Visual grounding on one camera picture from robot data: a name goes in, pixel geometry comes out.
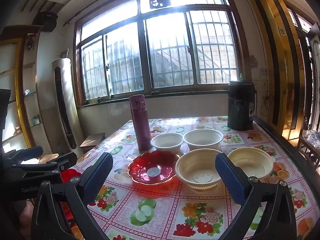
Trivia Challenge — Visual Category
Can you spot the large white paper bowl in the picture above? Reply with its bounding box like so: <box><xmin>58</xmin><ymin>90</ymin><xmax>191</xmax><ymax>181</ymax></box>
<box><xmin>183</xmin><ymin>129</ymin><xmax>224</xmax><ymax>152</ymax></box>

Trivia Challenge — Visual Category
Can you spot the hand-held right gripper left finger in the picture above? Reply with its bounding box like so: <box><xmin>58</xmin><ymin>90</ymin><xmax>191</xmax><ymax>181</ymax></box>
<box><xmin>30</xmin><ymin>152</ymin><xmax>114</xmax><ymax>240</ymax></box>

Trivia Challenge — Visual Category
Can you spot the hanging dark cord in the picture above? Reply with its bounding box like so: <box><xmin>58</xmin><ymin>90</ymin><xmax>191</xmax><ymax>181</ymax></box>
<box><xmin>259</xmin><ymin>80</ymin><xmax>270</xmax><ymax>117</ymax></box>

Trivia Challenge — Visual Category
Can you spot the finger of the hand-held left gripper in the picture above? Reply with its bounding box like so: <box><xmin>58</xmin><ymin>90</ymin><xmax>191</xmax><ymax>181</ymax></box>
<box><xmin>2</xmin><ymin>146</ymin><xmax>44</xmax><ymax>166</ymax></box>

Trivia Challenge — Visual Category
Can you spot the brown cardboard box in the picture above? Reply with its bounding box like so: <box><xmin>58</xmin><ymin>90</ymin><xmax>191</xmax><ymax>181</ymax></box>
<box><xmin>79</xmin><ymin>133</ymin><xmax>106</xmax><ymax>153</ymax></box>

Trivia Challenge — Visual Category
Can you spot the ribbed cream plastic bowl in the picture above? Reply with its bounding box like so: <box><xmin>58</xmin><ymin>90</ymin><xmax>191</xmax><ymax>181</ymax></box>
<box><xmin>227</xmin><ymin>147</ymin><xmax>275</xmax><ymax>180</ymax></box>

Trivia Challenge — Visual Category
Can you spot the clear plastic bag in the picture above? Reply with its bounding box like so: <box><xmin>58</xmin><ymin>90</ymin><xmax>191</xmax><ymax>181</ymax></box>
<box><xmin>302</xmin><ymin>129</ymin><xmax>320</xmax><ymax>144</ymax></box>

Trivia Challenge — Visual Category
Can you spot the dark wooden chair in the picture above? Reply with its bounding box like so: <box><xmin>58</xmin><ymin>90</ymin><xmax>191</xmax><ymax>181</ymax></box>
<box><xmin>297</xmin><ymin>127</ymin><xmax>320</xmax><ymax>172</ymax></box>

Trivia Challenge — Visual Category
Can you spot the small white paper bowl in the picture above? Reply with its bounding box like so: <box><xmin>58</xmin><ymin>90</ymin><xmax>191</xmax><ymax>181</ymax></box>
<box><xmin>150</xmin><ymin>133</ymin><xmax>185</xmax><ymax>153</ymax></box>

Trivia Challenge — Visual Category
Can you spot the barred sliding window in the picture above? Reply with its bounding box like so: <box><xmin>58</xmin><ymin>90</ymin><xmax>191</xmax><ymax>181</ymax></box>
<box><xmin>74</xmin><ymin>0</ymin><xmax>250</xmax><ymax>107</ymax></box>

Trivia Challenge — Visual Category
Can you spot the red glass scalloped plate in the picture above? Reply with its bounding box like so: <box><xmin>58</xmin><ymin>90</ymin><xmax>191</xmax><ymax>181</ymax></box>
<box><xmin>128</xmin><ymin>150</ymin><xmax>181</xmax><ymax>185</ymax></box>

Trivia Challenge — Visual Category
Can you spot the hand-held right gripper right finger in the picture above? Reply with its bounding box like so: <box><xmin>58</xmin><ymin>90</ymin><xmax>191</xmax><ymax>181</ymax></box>
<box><xmin>215</xmin><ymin>152</ymin><xmax>298</xmax><ymax>240</ymax></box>

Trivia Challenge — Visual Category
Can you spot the black electric kettle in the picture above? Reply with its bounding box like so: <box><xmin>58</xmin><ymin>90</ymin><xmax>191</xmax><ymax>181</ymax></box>
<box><xmin>227</xmin><ymin>73</ymin><xmax>255</xmax><ymax>131</ymax></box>

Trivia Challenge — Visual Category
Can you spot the black wall speaker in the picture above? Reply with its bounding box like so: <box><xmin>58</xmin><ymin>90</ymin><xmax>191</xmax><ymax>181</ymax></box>
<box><xmin>33</xmin><ymin>11</ymin><xmax>58</xmax><ymax>32</ymax></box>

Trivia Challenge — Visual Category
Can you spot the gold framed display cabinet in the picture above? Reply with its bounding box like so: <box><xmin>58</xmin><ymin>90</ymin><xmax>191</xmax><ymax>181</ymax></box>
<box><xmin>0</xmin><ymin>31</ymin><xmax>42</xmax><ymax>153</ymax></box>

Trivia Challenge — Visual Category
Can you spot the floral plastic tablecloth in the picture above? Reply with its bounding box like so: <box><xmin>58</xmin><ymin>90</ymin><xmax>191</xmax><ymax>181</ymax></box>
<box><xmin>62</xmin><ymin>116</ymin><xmax>320</xmax><ymax>240</ymax></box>

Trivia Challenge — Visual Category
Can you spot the smooth cream plastic bowl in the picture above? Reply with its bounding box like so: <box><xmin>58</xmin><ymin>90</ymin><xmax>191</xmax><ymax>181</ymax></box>
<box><xmin>175</xmin><ymin>149</ymin><xmax>223</xmax><ymax>189</ymax></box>

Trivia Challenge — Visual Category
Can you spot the maroon thermos bottle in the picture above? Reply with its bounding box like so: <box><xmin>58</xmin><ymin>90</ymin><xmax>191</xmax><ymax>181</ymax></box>
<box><xmin>129</xmin><ymin>94</ymin><xmax>152</xmax><ymax>151</ymax></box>

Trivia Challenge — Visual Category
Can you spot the white tower air conditioner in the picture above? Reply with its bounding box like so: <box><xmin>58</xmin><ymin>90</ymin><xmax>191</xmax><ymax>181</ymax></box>
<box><xmin>51</xmin><ymin>57</ymin><xmax>85</xmax><ymax>158</ymax></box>

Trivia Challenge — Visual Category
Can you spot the gold framed wooden door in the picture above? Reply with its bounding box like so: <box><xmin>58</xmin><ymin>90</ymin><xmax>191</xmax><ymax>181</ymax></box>
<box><xmin>240</xmin><ymin>0</ymin><xmax>320</xmax><ymax>140</ymax></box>

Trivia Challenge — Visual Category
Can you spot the window exhaust fan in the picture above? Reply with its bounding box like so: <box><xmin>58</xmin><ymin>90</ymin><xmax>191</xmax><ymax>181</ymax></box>
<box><xmin>148</xmin><ymin>0</ymin><xmax>171</xmax><ymax>10</ymax></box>

